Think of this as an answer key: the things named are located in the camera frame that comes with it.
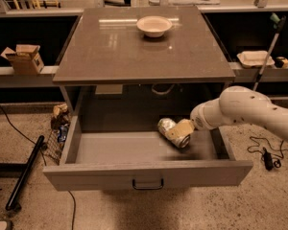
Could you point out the green white 7up can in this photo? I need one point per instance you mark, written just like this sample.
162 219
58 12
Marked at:
165 124

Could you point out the black power adapter with cable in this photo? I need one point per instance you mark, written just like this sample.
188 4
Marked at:
270 156

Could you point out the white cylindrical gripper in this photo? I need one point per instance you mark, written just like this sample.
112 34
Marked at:
198 121

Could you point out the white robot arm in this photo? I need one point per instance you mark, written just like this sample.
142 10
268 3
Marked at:
236 105

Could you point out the grey cabinet with countertop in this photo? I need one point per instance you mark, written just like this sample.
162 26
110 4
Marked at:
107 48

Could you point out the black drawer handle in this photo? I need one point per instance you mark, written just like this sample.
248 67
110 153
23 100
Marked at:
139 186

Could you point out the open grey top drawer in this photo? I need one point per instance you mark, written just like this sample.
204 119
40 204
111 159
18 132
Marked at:
113 139

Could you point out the black metal pole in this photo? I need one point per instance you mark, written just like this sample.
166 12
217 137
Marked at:
21 182

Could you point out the wire basket with snacks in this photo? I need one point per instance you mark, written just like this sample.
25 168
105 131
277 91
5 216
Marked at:
60 122

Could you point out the white paper bowl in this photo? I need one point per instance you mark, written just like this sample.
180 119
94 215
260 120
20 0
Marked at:
154 26

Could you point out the open cardboard box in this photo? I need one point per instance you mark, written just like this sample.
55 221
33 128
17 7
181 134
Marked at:
25 59

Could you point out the white takeout clamshell container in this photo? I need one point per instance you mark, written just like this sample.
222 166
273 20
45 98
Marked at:
250 59

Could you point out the reacher grabber tool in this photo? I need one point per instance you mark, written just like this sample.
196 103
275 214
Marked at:
278 26

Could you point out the yellow tape measure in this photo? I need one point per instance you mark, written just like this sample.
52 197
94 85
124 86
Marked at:
281 62

